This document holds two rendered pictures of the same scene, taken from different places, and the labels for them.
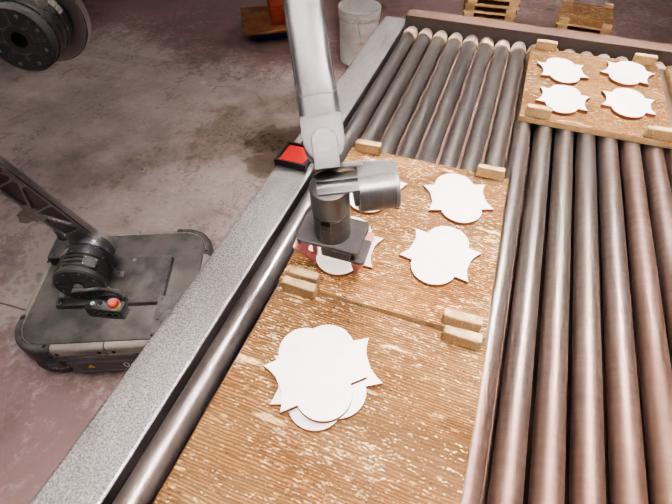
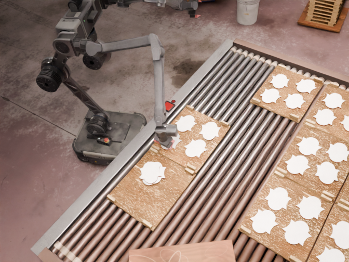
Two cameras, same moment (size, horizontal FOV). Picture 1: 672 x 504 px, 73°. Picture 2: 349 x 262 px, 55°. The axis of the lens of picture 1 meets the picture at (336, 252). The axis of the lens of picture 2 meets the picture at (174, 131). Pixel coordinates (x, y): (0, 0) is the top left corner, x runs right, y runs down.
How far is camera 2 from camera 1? 1.38 m
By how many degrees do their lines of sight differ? 15
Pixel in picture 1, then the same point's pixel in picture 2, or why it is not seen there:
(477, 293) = (200, 161)
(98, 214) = (104, 96)
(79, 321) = (93, 144)
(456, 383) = (183, 182)
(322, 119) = (159, 114)
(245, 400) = (134, 175)
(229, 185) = not seen: hidden behind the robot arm
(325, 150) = (158, 121)
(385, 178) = (172, 130)
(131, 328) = (111, 150)
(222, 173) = not seen: hidden behind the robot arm
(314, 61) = (159, 100)
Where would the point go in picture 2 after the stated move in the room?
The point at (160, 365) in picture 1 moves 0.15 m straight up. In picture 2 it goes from (117, 164) to (111, 150)
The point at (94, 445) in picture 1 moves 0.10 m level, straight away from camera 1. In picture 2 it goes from (101, 178) to (92, 168)
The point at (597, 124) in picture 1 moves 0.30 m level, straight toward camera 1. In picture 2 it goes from (276, 108) to (245, 134)
